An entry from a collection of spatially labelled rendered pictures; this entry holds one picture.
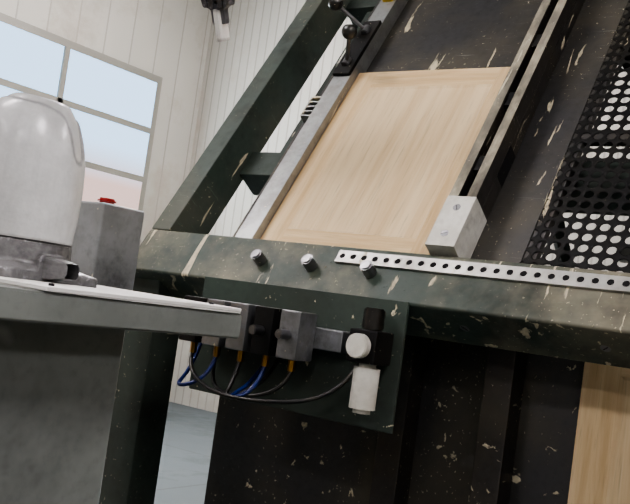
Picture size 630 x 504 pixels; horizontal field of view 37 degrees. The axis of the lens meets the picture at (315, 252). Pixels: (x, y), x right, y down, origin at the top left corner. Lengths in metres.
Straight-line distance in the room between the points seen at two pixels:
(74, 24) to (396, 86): 3.90
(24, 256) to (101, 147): 4.62
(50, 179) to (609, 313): 0.89
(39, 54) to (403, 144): 3.89
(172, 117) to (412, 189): 4.62
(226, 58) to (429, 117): 4.58
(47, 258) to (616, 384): 1.03
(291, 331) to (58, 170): 0.55
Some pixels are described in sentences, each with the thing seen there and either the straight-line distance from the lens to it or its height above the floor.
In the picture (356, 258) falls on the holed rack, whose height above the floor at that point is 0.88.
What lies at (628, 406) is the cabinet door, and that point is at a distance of 1.80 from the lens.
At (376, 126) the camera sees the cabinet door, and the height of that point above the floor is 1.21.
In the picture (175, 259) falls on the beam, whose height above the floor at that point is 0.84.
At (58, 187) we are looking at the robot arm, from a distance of 1.41.
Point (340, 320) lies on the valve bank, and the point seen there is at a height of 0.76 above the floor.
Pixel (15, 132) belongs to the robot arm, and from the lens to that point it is 1.42.
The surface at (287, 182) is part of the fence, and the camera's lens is 2.11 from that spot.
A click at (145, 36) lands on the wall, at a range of 6.33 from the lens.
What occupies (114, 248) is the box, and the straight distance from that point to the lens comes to 1.98.
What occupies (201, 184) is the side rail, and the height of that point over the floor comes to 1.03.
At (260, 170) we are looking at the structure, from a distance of 2.31.
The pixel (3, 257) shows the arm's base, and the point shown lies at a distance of 1.40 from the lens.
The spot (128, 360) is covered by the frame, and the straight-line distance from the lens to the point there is 2.17.
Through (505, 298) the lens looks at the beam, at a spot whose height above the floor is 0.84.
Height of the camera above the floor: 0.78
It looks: 3 degrees up
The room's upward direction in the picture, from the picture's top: 8 degrees clockwise
